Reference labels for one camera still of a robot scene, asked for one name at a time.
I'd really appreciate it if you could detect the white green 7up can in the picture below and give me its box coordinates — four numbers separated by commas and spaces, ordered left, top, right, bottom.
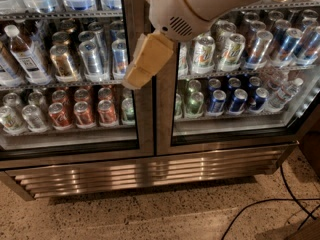
192, 36, 215, 74

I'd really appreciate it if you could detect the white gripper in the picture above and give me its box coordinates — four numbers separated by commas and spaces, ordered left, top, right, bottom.
122, 0, 213, 90

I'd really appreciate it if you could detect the glass fridge door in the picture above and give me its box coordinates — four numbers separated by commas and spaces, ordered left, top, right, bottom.
157, 0, 320, 155
0, 0, 153, 170

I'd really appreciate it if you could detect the blue pepsi can left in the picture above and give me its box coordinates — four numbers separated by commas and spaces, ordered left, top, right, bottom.
207, 90, 226, 115

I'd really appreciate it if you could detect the steel fridge bottom grille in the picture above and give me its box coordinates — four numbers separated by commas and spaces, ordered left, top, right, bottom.
1, 142, 298, 201

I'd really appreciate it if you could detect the clear silver can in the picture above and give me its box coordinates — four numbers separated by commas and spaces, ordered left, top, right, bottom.
22, 105, 48, 132

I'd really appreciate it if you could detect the green soda can left door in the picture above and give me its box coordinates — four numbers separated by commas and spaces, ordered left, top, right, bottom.
121, 98, 135, 125

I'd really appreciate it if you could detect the red soda can middle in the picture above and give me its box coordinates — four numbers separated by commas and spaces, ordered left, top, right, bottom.
73, 101, 96, 129

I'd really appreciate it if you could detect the black floor cable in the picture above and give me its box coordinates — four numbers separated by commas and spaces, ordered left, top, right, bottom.
220, 164, 320, 240

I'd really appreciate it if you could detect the red soda can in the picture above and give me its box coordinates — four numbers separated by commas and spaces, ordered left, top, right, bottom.
98, 100, 118, 126
73, 101, 96, 129
48, 102, 72, 130

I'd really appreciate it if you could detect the green can right door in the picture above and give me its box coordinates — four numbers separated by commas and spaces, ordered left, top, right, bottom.
185, 92, 204, 118

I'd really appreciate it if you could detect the brown tea bottle white cap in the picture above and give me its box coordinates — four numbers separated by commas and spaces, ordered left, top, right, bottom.
4, 25, 52, 85

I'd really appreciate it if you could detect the red soda can right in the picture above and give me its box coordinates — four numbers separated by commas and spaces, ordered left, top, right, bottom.
98, 100, 118, 126

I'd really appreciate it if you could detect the gold can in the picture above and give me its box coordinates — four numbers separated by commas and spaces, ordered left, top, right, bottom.
50, 45, 80, 82

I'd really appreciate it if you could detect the blue pepsi can middle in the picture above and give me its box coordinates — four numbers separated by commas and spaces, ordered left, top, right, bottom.
227, 88, 248, 115

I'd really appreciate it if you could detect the red soda can left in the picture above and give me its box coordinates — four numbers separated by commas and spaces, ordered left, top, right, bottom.
48, 102, 72, 130

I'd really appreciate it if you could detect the silver tall can right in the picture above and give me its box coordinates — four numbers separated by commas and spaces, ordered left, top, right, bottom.
244, 30, 273, 70

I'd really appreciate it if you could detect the clear water bottle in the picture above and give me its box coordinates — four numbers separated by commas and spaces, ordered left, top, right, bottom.
266, 78, 304, 113

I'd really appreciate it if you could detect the blue pepsi can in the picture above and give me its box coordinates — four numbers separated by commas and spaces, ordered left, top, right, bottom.
247, 87, 269, 113
207, 90, 226, 115
227, 88, 248, 115

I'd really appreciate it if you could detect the blue pepsi can right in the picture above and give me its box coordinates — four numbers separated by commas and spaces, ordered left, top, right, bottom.
247, 87, 269, 113

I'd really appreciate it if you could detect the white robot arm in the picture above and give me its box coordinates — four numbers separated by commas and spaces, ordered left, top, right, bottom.
122, 0, 260, 90

